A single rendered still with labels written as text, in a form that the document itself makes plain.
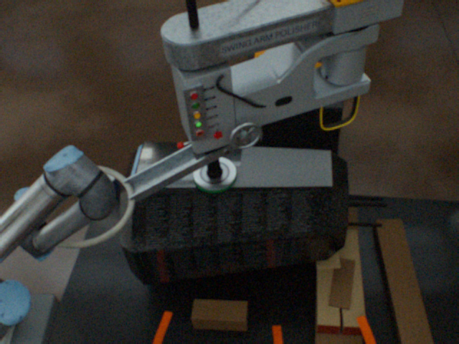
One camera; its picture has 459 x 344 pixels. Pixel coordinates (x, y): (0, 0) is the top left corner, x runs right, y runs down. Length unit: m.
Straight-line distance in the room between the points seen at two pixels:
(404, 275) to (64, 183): 2.10
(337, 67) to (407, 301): 1.39
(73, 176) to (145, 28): 3.63
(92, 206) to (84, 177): 0.11
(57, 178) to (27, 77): 3.32
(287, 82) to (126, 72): 2.63
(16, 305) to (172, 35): 1.12
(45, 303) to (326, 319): 1.40
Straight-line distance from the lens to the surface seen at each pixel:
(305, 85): 2.36
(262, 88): 2.26
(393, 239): 3.36
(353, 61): 2.42
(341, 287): 2.99
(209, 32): 2.05
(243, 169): 2.69
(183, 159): 2.57
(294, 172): 2.67
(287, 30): 2.13
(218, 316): 3.00
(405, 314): 3.12
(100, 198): 1.75
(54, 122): 4.47
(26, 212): 1.84
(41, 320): 2.37
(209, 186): 2.60
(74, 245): 2.43
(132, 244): 2.75
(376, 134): 4.05
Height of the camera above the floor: 2.82
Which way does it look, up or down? 49 degrees down
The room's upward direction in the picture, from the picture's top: 7 degrees counter-clockwise
